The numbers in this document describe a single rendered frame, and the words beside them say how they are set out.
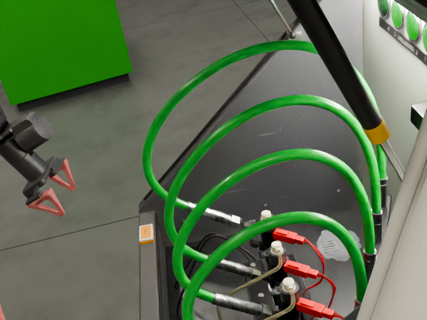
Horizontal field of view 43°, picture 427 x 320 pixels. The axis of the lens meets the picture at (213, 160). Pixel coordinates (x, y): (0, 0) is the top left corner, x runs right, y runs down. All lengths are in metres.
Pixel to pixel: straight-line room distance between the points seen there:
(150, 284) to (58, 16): 3.19
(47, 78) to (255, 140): 3.16
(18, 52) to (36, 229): 1.59
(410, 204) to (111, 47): 3.84
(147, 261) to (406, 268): 0.75
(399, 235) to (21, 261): 2.48
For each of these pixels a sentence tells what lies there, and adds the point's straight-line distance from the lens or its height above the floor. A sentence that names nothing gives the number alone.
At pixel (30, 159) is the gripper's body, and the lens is 1.26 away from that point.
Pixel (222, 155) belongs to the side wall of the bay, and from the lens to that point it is 1.21.
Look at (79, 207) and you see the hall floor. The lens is 3.05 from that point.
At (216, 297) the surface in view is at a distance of 0.79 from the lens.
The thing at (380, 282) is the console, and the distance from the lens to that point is 0.53.
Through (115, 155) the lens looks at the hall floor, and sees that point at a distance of 3.41.
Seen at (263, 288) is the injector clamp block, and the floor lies 0.98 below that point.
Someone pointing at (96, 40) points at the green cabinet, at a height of 0.40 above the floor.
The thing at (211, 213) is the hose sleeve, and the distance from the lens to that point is 0.89.
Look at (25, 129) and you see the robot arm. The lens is 1.21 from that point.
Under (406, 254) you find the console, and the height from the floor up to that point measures 1.39.
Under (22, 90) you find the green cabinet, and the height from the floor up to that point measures 0.18.
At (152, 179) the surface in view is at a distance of 0.85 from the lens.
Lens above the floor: 1.71
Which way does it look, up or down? 33 degrees down
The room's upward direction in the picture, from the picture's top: 10 degrees counter-clockwise
